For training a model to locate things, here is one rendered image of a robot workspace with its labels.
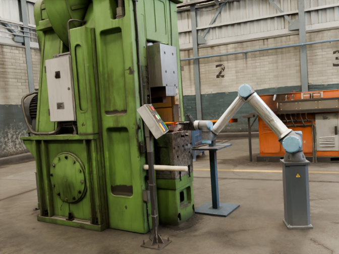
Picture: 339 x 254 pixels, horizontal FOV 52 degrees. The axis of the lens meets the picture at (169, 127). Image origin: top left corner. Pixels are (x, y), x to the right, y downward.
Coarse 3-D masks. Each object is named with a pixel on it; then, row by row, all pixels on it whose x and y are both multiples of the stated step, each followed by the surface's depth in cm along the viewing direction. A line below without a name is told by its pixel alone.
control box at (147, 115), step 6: (144, 108) 275; (150, 108) 288; (144, 114) 275; (150, 114) 275; (156, 114) 298; (144, 120) 276; (150, 120) 275; (156, 120) 279; (150, 126) 275; (156, 126) 275; (156, 132) 275; (162, 132) 275; (156, 138) 276
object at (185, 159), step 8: (168, 136) 333; (176, 136) 337; (160, 144) 340; (168, 144) 335; (176, 144) 337; (184, 144) 351; (160, 152) 344; (168, 152) 339; (176, 152) 337; (184, 152) 350; (160, 160) 344; (168, 160) 340; (176, 160) 336; (184, 160) 350; (192, 160) 365; (192, 168) 364; (160, 176) 342; (168, 176) 337; (176, 176) 335
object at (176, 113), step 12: (168, 0) 372; (168, 12) 370; (168, 24) 369; (168, 36) 369; (180, 60) 390; (180, 72) 390; (180, 84) 389; (168, 96) 374; (180, 96) 388; (156, 108) 384; (168, 108) 376; (180, 108) 388; (168, 120) 377; (180, 120) 386
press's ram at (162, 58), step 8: (152, 48) 332; (160, 48) 328; (168, 48) 341; (152, 56) 333; (160, 56) 328; (168, 56) 340; (176, 56) 353; (152, 64) 334; (160, 64) 329; (168, 64) 340; (176, 64) 353; (152, 72) 335; (160, 72) 330; (168, 72) 340; (176, 72) 352; (152, 80) 335; (160, 80) 331; (168, 80) 339; (176, 80) 352
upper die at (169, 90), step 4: (152, 88) 342; (156, 88) 340; (160, 88) 337; (164, 88) 335; (168, 88) 339; (172, 88) 345; (152, 92) 343; (156, 92) 340; (160, 92) 338; (164, 92) 335; (168, 92) 339; (172, 92) 345; (176, 92) 351; (152, 96) 343; (156, 96) 341; (160, 96) 338; (164, 96) 348
